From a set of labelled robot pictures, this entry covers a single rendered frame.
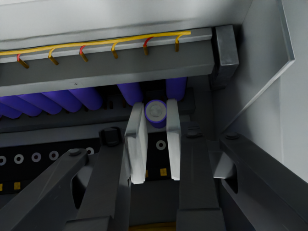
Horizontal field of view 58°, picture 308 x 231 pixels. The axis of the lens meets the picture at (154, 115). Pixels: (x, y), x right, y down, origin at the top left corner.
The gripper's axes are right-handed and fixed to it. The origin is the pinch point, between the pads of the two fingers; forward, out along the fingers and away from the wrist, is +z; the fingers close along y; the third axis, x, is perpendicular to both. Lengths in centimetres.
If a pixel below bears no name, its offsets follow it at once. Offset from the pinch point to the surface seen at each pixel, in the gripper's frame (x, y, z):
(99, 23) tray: 7.3, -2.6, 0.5
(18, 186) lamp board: -8.2, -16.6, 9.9
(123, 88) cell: 2.3, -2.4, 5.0
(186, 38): 5.7, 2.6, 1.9
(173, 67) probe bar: 4.0, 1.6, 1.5
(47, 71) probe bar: 4.7, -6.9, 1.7
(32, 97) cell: 2.5, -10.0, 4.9
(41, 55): 5.8, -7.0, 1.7
